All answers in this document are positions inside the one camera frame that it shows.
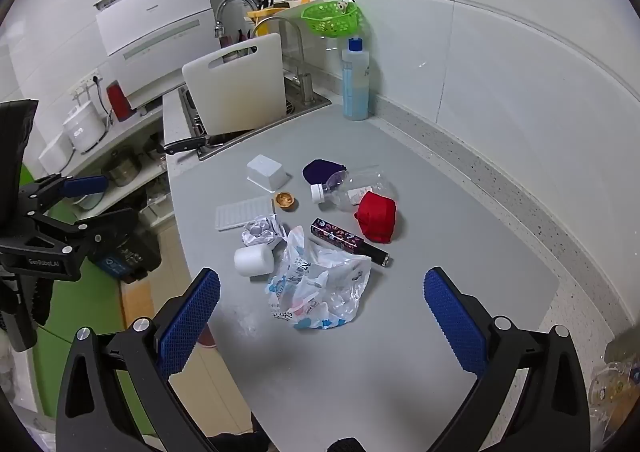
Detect red jug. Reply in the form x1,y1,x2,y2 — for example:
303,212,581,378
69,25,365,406
106,80,137,123

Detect steel sink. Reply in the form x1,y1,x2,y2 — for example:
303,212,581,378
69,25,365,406
177,76,332,161

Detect dark patterned long box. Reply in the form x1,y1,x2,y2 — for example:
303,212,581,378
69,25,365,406
310,218,392,267

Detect blue water filter bottle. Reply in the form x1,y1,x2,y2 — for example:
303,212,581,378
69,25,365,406
341,37,372,121

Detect person's left hand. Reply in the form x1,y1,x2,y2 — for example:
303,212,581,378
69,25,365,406
0,277,52,353

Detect white sink shelf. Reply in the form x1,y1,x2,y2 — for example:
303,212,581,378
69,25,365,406
245,0,321,18

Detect black handled kitchen knife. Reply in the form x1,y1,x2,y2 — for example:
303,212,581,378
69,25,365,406
163,131,241,156

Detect white cutting board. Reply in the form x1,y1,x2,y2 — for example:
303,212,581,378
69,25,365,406
181,33,287,133

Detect red cloth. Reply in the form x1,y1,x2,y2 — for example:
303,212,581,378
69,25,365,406
354,191,397,243

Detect small steel pot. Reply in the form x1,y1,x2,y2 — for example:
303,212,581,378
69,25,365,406
142,134,168,160

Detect large steel pot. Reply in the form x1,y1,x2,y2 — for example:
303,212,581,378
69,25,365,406
102,152,143,187

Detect white paper roll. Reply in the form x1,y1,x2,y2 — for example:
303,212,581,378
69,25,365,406
234,245,275,279

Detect white wall socket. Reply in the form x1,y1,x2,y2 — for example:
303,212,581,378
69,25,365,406
67,72,104,97

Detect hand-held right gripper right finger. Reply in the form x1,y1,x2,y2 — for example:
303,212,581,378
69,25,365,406
415,267,592,452

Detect pale green bowl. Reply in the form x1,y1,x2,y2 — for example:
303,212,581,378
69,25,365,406
72,191,106,211

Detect clear plastic bottle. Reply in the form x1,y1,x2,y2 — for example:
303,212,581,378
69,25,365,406
310,168,396,211

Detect white open shelf unit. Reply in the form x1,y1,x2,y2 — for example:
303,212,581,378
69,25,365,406
30,117,176,243

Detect green plastic basket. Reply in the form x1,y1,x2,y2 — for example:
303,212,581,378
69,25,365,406
301,0,362,37

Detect purple drawstring pouch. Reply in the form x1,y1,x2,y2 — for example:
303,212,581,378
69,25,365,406
302,159,347,186

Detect white storage bins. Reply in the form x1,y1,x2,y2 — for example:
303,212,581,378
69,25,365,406
139,194,176,229

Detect slim steel faucet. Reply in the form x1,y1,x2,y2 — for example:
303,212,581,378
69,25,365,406
252,16,316,107

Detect ribbed clear plastic tray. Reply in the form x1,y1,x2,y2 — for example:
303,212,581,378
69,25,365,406
215,197,275,231

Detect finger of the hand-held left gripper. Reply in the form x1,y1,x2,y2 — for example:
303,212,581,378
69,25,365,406
21,208,141,257
19,174,108,215

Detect clear plastic package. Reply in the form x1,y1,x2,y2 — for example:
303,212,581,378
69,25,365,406
587,332,640,443

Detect white countertop dishwasher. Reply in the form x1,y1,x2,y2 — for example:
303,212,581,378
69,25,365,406
94,0,216,105

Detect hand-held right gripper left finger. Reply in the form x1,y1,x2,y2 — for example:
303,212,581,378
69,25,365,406
55,268,221,452

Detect white small appliance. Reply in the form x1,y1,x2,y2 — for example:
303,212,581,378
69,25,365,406
39,134,73,175

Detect green cabinet door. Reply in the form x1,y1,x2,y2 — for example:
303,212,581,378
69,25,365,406
20,167,151,439

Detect white plastic tub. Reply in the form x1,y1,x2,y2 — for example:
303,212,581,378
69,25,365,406
246,154,291,193

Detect black bag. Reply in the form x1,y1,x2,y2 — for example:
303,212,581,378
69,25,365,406
87,227,162,284

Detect printed plastic bag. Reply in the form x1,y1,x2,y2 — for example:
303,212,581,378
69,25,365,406
265,226,372,330

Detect yellow cloth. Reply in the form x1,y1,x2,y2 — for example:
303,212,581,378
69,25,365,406
246,0,313,18

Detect white rice cooker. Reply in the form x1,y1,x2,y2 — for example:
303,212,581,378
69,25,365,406
62,100,108,153

